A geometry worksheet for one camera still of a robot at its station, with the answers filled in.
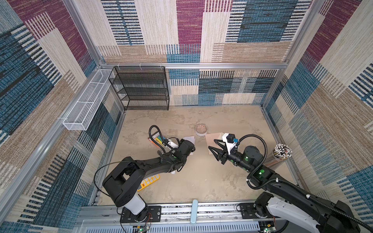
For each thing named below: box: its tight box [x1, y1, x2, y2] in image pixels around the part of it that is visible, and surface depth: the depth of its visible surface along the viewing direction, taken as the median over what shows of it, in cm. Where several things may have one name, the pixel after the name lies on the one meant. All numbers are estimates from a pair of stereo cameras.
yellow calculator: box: [136, 174, 161, 192], surface depth 84 cm
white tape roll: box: [194, 123, 208, 137], surface depth 107 cm
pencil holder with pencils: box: [265, 143, 293, 168], surface depth 78 cm
